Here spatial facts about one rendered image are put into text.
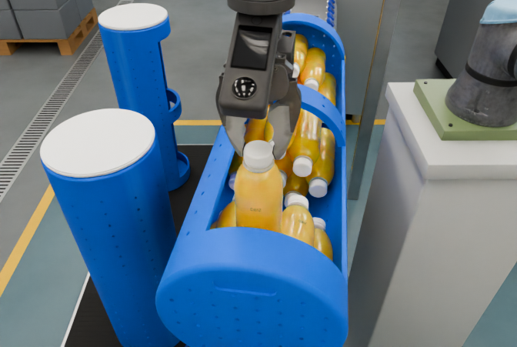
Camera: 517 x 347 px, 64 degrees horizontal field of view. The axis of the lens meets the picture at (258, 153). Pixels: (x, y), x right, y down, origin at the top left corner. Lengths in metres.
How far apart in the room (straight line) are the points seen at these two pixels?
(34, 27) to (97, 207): 3.24
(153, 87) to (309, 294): 1.42
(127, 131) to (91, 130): 0.09
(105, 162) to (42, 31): 3.22
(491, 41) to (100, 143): 0.89
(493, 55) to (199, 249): 0.64
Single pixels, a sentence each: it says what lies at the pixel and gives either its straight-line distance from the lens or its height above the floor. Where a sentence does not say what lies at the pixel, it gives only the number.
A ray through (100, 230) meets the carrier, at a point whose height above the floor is 0.85.
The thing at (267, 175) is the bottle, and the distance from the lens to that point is 0.54.
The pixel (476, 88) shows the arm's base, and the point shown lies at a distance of 0.94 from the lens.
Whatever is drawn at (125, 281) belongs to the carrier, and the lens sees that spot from 1.31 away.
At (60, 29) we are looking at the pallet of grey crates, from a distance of 4.12.
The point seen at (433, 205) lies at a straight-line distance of 0.96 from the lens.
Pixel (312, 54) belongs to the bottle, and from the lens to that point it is 1.23.
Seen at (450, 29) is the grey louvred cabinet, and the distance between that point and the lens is 3.70.
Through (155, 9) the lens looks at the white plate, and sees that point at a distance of 1.90.
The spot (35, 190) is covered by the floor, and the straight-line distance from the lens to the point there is 2.71.
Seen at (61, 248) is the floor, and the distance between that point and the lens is 2.33.
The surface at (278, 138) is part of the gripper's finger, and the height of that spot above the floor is 1.36.
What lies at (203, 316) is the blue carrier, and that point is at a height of 1.10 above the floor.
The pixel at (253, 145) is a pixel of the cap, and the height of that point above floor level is 1.34.
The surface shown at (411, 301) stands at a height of 0.65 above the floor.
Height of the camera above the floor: 1.67
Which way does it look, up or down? 39 degrees down
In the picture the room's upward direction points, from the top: straight up
